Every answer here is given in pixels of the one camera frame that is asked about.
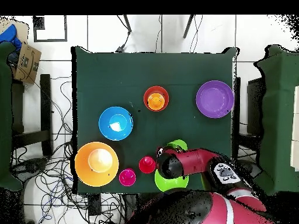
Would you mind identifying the small green ribbed bowl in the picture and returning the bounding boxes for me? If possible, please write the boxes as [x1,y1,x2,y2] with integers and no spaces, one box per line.
[166,139,189,152]

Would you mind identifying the orange plastic cup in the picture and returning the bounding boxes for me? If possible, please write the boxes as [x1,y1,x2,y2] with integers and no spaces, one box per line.
[147,92,166,111]

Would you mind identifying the orange plastic bowl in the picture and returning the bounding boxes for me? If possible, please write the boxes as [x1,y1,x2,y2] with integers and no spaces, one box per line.
[143,85,170,112]

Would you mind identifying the purple plastic bowl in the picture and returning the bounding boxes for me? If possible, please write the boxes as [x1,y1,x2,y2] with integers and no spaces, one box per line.
[195,80,235,119]

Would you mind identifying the red plastic cup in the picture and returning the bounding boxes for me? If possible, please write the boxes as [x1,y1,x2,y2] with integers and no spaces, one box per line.
[138,155,157,174]

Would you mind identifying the large green plastic bowl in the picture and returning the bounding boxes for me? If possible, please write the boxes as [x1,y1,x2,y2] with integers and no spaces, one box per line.
[154,169,189,193]

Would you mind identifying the pink plastic cup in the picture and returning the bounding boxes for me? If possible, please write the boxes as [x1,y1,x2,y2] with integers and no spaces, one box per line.
[118,168,137,187]

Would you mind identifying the large blue plastic bowl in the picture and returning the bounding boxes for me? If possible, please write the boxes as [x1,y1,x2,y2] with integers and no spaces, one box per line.
[98,106,134,141]

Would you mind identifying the yellow plastic bowl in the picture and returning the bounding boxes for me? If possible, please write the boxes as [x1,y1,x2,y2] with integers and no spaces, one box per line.
[74,141,120,188]

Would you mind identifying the dark green tablecloth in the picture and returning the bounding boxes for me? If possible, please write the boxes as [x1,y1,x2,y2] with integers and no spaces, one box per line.
[71,45,241,195]

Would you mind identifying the black power strip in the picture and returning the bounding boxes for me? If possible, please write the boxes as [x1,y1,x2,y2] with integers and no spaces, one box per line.
[87,193,103,217]

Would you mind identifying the green cloth on side table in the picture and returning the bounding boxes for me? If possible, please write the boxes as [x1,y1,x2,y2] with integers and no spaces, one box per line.
[0,41,23,191]
[253,44,299,196]

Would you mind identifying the black bench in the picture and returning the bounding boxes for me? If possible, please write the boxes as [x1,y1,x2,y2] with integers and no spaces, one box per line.
[11,73,54,156]

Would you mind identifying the grey base with black knob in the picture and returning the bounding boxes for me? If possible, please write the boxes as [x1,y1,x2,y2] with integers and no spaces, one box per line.
[13,157,49,175]

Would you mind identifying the cardboard box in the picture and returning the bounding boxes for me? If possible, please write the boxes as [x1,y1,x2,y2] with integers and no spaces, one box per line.
[0,18,42,85]

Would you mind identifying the blue cloth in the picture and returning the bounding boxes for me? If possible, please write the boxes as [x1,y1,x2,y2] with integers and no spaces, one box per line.
[0,23,22,51]

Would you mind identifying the tangled floor cables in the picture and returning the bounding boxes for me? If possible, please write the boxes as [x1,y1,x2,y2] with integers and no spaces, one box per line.
[10,76,124,224]

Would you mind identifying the black square frame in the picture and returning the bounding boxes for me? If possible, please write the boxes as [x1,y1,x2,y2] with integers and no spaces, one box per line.
[32,15,68,43]

